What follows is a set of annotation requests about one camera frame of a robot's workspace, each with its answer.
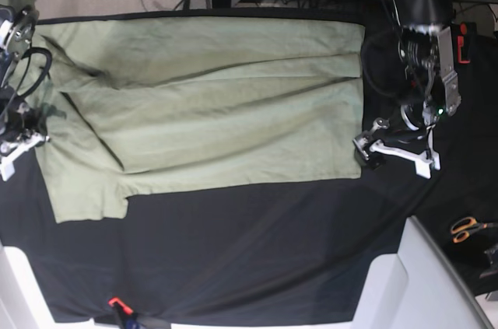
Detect black table cloth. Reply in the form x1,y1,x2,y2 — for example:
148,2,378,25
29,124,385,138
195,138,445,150
1,17,497,327

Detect light green T-shirt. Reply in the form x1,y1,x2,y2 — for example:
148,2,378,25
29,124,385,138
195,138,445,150
27,17,365,223

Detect white plastic bin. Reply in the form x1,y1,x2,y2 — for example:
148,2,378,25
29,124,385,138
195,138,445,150
351,216,493,329

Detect white table edge left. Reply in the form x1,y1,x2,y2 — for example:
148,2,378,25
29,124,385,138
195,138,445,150
1,245,55,329

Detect red black clamp bottom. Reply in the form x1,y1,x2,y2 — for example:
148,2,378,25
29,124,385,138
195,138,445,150
107,297,142,329

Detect red black clamp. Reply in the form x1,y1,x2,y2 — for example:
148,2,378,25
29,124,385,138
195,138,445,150
457,23,471,65
107,297,142,329

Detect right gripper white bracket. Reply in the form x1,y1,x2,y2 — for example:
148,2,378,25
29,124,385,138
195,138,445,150
1,119,50,181

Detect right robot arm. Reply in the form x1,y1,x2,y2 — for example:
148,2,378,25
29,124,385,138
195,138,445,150
1,0,52,181

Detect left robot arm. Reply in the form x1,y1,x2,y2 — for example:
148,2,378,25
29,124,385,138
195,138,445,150
352,0,461,179

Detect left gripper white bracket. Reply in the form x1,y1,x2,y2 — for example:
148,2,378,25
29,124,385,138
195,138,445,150
352,105,442,178

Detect red black clamp right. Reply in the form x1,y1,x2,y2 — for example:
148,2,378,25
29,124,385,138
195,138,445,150
457,23,471,65

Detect orange handled scissors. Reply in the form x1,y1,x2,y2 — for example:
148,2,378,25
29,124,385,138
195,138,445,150
450,216,497,243

